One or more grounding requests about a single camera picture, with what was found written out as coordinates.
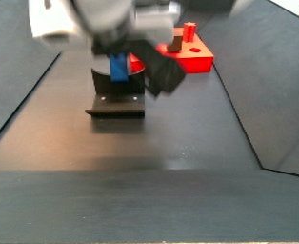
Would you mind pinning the red peg board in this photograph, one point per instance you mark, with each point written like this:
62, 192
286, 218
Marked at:
194, 57

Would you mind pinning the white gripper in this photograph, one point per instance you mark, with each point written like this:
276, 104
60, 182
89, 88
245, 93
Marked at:
116, 21

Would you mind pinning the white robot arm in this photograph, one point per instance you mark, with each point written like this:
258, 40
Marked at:
56, 26

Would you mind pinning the short brown pentagon peg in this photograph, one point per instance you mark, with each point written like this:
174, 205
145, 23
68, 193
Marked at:
174, 47

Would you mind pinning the black curved fixture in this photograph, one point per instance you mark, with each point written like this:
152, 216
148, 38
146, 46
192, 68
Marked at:
117, 99

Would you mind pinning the red notched peg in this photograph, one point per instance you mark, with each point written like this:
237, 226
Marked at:
188, 31

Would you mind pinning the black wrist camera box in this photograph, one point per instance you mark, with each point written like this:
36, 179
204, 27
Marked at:
165, 72

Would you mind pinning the dark blue rectangular bar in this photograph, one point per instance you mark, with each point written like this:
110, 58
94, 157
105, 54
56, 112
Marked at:
118, 68

